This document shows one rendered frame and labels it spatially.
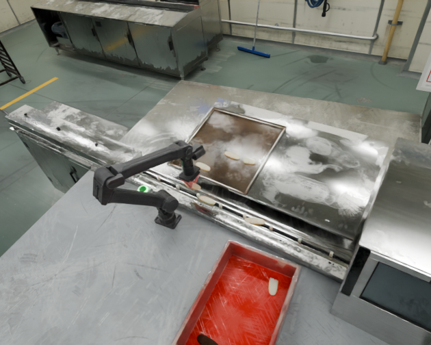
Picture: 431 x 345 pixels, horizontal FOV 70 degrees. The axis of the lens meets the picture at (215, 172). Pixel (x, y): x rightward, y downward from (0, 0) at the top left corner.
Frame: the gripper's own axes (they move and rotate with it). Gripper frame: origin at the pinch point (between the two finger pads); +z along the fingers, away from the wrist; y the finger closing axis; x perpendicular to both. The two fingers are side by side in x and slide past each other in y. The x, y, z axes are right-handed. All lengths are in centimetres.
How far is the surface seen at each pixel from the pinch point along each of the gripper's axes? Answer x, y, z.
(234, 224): -28.8, -6.8, 7.1
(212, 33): 195, 304, 60
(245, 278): -45, -27, 11
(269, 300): -58, -30, 11
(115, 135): 85, 21, 12
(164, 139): 49, 33, 11
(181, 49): 180, 213, 45
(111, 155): 59, -3, 1
